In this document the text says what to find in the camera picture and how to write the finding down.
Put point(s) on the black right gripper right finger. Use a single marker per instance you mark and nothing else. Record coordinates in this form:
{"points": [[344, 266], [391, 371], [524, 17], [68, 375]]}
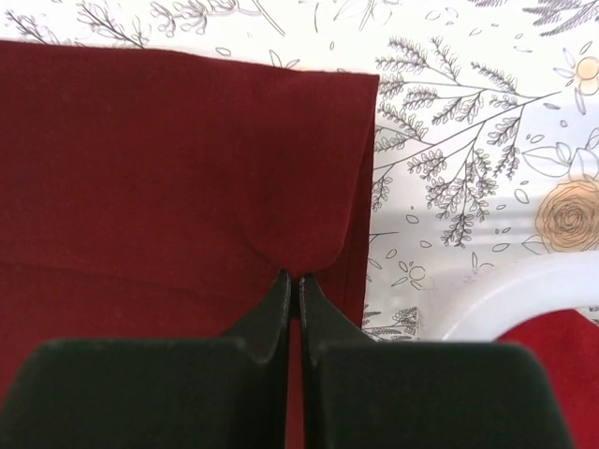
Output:
{"points": [[360, 393]]}

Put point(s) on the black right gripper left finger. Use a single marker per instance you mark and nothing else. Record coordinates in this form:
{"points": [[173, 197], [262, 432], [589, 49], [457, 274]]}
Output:
{"points": [[224, 392]]}

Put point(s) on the dark red t-shirt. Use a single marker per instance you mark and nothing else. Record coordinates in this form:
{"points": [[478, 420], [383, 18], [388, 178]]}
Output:
{"points": [[149, 195]]}

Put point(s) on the white plastic laundry basket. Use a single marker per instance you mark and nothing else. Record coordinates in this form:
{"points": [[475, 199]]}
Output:
{"points": [[482, 304]]}

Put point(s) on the bright red t-shirt in basket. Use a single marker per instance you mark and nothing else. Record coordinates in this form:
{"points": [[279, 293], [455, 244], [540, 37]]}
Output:
{"points": [[566, 344]]}

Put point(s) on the floral patterned table mat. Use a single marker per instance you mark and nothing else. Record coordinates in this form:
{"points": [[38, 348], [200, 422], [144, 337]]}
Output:
{"points": [[485, 109]]}

